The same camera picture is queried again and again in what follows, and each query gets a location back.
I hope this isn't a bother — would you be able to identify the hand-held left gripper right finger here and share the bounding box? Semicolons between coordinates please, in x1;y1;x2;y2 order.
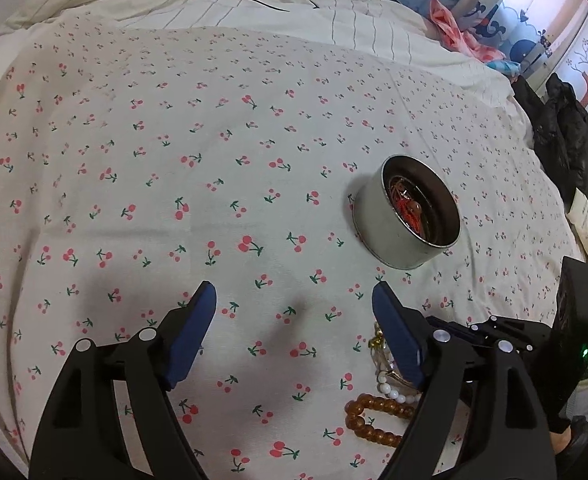
372;281;557;480

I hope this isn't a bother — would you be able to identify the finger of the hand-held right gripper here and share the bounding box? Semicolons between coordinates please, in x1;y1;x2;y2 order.
426;316;550;355

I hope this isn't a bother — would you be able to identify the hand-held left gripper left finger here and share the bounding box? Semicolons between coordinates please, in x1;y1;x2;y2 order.
28;281;218;480

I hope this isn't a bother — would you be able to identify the gold bell bracelet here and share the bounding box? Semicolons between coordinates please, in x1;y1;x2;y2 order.
366;322;390;357

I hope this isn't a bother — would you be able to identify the white bead bracelet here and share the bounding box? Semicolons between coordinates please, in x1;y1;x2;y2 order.
376;367;425;407

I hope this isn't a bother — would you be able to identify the amber bead bracelet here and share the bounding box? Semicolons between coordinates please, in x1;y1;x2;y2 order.
344;394;418;449

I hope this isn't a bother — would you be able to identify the round metal tin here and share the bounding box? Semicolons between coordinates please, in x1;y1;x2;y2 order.
351;154;462;271

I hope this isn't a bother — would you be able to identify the red string bracelet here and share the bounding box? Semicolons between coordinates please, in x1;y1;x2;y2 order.
386;180;428;237

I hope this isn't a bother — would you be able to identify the black jacket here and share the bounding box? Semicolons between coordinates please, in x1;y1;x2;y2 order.
511;72;588;206

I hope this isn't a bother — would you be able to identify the cherry print bed sheet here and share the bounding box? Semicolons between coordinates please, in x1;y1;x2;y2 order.
0;25;588;480

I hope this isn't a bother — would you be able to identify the light blue cloth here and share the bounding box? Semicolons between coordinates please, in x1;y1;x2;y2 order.
486;57;523;79

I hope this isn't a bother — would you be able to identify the white striped quilt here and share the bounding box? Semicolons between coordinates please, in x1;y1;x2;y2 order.
0;0;512;111

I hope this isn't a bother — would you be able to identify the pink cloth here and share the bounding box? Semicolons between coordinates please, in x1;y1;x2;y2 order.
426;0;507;61

